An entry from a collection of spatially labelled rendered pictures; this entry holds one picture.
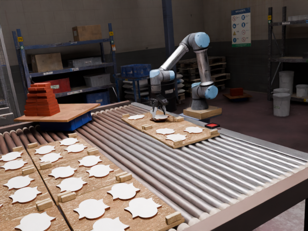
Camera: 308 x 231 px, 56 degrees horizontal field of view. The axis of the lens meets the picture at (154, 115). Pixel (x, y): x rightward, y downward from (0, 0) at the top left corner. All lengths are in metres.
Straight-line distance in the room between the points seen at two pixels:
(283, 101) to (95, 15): 4.35
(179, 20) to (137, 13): 1.30
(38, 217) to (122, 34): 6.33
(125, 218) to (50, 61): 5.18
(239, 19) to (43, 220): 7.14
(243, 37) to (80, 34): 3.92
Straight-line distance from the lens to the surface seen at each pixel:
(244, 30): 7.73
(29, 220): 1.26
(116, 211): 1.19
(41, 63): 6.05
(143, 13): 7.62
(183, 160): 1.59
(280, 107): 5.56
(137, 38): 7.48
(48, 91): 2.41
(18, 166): 1.80
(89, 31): 6.28
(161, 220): 1.11
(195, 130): 1.95
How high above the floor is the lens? 1.57
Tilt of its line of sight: 15 degrees down
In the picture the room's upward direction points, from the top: 5 degrees counter-clockwise
